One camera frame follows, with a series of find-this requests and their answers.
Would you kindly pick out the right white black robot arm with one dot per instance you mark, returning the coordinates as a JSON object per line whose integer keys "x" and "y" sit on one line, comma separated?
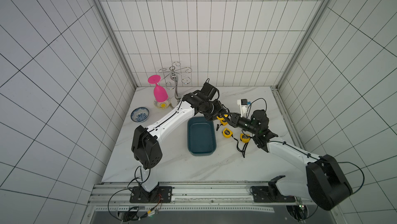
{"x": 321, "y": 178}

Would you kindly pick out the blue white ceramic dish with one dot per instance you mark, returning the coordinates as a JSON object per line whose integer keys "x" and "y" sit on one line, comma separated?
{"x": 139, "y": 114}

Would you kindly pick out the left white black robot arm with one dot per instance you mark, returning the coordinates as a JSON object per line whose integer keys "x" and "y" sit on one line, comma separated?
{"x": 146, "y": 142}

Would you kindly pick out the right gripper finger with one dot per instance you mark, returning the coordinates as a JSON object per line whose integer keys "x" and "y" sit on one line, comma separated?
{"x": 232, "y": 115}
{"x": 235, "y": 123}

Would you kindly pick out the aluminium mounting rail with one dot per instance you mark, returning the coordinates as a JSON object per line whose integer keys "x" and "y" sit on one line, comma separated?
{"x": 188, "y": 197}

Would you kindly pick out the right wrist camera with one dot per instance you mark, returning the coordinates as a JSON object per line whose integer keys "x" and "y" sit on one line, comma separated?
{"x": 243, "y": 104}

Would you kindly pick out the pink plastic wine glass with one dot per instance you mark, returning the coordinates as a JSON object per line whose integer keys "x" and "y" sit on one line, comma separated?
{"x": 160, "y": 93}

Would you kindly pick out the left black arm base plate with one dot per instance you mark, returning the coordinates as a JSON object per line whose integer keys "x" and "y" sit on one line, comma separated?
{"x": 160, "y": 194}

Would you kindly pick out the chrome wine glass rack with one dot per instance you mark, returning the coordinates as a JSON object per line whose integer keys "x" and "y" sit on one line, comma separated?
{"x": 177, "y": 75}

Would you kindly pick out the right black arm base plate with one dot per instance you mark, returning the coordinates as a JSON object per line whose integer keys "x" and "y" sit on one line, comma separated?
{"x": 270, "y": 193}

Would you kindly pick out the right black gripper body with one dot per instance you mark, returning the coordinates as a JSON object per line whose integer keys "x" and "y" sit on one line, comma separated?
{"x": 233, "y": 120}

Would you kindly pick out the teal plastic storage box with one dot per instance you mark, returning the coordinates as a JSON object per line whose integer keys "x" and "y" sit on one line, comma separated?
{"x": 201, "y": 138}

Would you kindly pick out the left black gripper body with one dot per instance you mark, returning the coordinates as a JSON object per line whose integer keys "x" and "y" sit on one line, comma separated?
{"x": 213, "y": 110}

